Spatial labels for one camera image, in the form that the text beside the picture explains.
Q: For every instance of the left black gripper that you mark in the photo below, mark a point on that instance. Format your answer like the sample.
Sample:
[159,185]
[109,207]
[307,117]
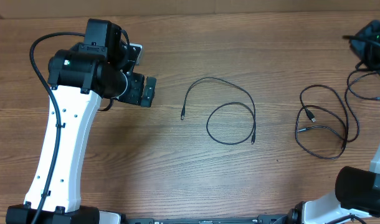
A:
[134,95]

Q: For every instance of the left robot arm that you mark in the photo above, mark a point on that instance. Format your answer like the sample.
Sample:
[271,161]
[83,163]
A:
[100,67]

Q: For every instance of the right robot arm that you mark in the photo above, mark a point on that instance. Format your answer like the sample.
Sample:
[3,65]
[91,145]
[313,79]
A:
[356,195]

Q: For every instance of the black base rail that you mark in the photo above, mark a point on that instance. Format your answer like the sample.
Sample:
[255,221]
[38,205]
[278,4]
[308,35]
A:
[202,221]

